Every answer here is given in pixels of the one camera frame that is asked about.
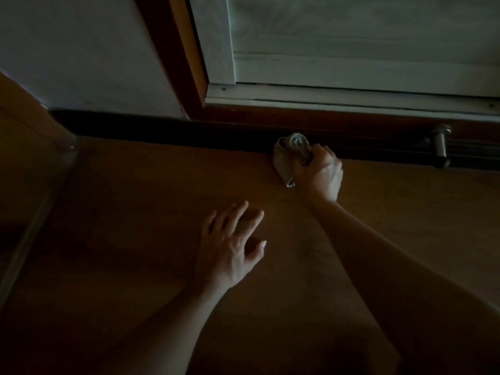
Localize person's left forearm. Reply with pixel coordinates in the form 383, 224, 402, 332
93, 286, 229, 375

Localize black baseboard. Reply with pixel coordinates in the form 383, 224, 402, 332
49, 109, 500, 171

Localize person's left hand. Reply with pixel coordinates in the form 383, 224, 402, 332
193, 200, 268, 296

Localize plain orange wooden door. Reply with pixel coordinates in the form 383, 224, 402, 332
0, 109, 75, 270

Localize person's right hand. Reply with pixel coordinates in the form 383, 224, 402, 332
293, 143, 344, 206

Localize person's right forearm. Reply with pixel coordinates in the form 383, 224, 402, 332
310, 198, 500, 375

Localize metal door stopper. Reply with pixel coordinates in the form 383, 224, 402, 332
424, 123, 453, 170

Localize white sliding door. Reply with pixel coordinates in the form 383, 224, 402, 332
187, 0, 500, 99

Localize orange wooden door frame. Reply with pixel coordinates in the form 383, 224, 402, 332
0, 71, 78, 149

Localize grey cleaning cloth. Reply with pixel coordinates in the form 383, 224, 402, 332
272, 132, 314, 189

